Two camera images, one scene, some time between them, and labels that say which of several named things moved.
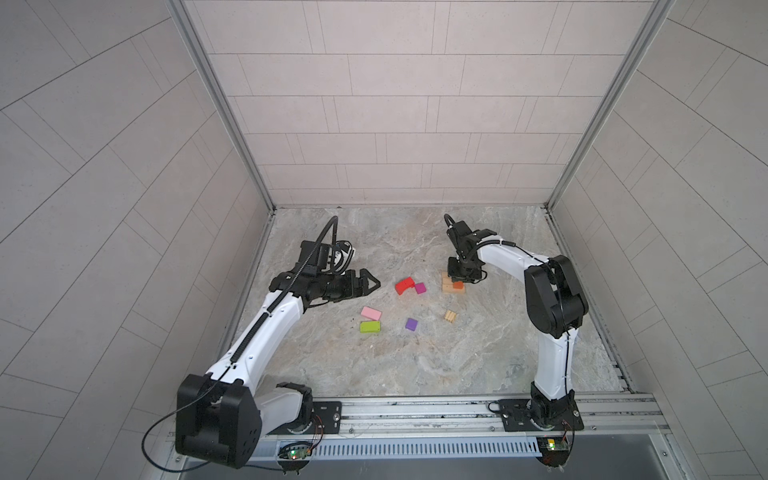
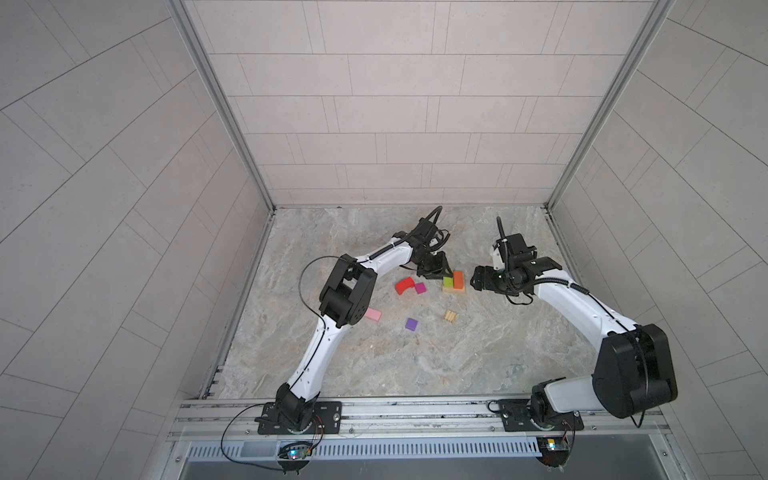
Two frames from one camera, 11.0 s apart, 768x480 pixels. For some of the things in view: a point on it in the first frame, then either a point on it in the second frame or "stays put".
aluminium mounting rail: (640, 417) stays put
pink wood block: (371, 313) stays put
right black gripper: (474, 276) → (486, 279)
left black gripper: (358, 290) → (438, 270)
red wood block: (406, 283) stays put
